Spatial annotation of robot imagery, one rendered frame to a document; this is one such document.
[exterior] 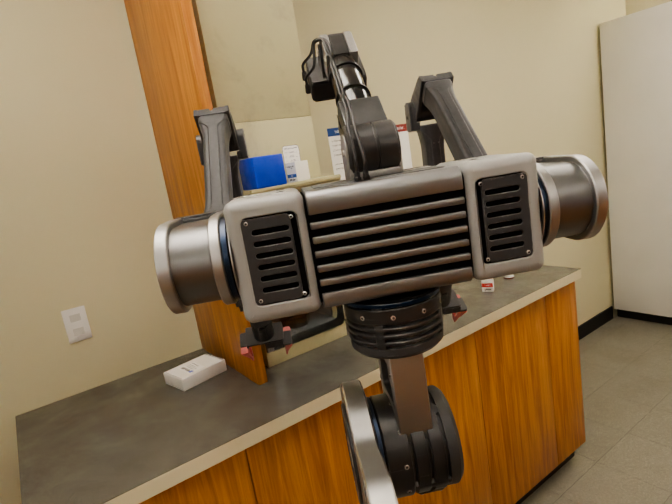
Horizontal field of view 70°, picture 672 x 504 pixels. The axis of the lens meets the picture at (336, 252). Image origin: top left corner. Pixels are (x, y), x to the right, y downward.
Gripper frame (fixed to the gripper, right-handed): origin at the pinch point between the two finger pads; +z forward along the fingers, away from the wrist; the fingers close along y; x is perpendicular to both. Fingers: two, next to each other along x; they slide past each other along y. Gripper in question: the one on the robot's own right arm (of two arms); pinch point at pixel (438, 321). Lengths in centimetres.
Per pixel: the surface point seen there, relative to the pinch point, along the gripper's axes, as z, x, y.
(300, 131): -39, -56, 29
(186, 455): -3, 28, 71
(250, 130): -45, -49, 45
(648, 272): 146, -127, -211
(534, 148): 48, -161, -122
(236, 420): 2, 17, 60
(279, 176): -37, -34, 38
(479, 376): 42.0, -5.7, -19.9
